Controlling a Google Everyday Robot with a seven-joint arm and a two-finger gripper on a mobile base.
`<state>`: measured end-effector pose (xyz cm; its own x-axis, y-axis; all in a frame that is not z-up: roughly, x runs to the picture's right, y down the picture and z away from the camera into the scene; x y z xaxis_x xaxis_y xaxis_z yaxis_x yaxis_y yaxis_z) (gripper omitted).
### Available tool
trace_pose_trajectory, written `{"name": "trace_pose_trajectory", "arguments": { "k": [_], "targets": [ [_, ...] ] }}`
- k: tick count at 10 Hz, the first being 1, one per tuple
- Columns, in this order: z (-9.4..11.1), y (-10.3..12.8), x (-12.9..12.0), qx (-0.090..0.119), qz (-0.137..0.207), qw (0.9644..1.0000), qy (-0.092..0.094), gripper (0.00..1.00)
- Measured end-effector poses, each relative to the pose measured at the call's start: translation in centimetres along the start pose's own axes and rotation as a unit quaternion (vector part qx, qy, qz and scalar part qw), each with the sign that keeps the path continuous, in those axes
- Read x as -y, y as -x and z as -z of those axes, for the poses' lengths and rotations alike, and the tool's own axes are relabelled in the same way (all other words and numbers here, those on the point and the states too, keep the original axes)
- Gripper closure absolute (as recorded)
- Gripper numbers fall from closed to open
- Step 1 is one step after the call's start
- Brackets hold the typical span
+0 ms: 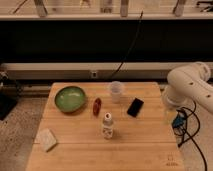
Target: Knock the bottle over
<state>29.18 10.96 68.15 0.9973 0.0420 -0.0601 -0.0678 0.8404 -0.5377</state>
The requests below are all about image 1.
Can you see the black equipment at left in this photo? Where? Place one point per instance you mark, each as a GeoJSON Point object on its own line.
{"type": "Point", "coordinates": [7, 103]}

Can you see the green ceramic bowl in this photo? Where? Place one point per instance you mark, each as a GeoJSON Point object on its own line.
{"type": "Point", "coordinates": [70, 99]}

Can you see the white sponge block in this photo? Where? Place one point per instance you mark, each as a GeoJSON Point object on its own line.
{"type": "Point", "coordinates": [46, 139]}

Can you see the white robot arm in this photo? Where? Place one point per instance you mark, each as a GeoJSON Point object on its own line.
{"type": "Point", "coordinates": [187, 82]}

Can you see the red oblong object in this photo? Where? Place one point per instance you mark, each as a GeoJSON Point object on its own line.
{"type": "Point", "coordinates": [97, 106]}

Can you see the black smartphone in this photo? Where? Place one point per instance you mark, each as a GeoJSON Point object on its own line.
{"type": "Point", "coordinates": [135, 107]}

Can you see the white wall rail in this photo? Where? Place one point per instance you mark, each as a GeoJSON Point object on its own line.
{"type": "Point", "coordinates": [80, 71]}

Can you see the small clear bottle white cap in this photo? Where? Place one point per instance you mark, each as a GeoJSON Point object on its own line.
{"type": "Point", "coordinates": [107, 126]}

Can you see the blue connector plug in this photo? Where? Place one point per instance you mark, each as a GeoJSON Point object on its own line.
{"type": "Point", "coordinates": [178, 121]}

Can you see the translucent plastic cup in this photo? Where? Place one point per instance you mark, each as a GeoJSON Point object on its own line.
{"type": "Point", "coordinates": [116, 89]}

